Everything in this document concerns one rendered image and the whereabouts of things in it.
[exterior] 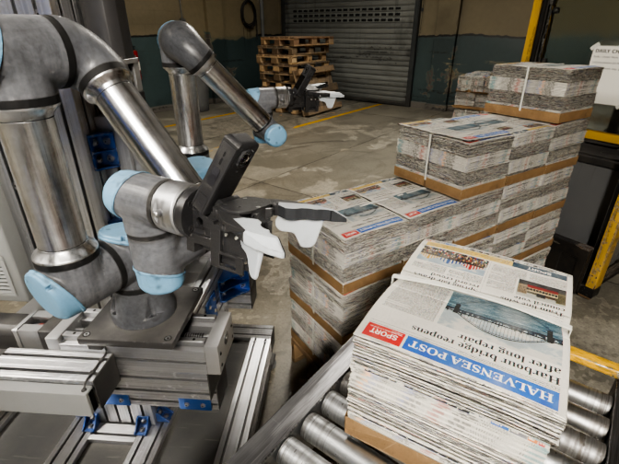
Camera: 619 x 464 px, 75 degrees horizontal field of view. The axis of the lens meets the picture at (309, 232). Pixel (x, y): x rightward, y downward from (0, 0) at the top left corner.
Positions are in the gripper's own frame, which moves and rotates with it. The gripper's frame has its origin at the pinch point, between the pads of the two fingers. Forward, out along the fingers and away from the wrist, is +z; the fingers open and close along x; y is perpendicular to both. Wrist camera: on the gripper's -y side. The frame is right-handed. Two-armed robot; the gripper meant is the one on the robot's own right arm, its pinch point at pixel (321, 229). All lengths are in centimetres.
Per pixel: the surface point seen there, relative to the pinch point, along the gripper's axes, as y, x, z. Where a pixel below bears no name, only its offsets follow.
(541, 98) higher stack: -17, -179, 15
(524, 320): 17.1, -26.9, 23.6
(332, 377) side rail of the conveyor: 40.7, -24.5, -6.8
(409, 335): 18.5, -14.0, 9.0
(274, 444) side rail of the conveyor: 43.2, -6.1, -8.6
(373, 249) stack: 37, -88, -23
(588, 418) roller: 39, -39, 39
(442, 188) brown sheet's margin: 20, -129, -11
